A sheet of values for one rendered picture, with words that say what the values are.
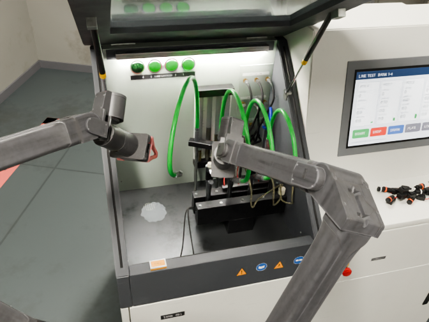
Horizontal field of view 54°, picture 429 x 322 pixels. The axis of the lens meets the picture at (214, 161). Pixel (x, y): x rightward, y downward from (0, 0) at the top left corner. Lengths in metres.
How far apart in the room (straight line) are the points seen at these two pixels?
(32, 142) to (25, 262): 1.95
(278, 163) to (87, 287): 1.88
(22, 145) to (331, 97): 1.04
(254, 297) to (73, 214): 1.68
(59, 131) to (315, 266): 0.54
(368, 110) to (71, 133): 1.08
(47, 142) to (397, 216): 1.22
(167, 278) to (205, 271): 0.12
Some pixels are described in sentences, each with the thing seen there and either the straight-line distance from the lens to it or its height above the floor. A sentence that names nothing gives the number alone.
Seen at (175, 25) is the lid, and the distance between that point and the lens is 1.35.
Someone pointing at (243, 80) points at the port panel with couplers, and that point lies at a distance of 1.63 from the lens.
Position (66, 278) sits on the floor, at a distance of 2.63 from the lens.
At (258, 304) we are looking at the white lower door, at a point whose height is 0.66.
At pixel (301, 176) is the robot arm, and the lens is 0.72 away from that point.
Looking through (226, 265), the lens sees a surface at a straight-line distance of 1.42.
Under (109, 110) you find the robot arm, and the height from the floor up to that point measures 1.52.
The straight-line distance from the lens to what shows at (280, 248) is 1.45.
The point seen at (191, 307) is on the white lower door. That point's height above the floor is 0.72.
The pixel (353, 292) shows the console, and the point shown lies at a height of 0.61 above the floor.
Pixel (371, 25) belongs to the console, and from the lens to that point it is 1.58.
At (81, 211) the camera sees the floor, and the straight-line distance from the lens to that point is 2.99.
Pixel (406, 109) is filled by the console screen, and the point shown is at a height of 1.26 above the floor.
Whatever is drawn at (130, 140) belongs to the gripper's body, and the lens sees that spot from 1.02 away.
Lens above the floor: 2.01
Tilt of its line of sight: 37 degrees down
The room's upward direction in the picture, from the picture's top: 3 degrees clockwise
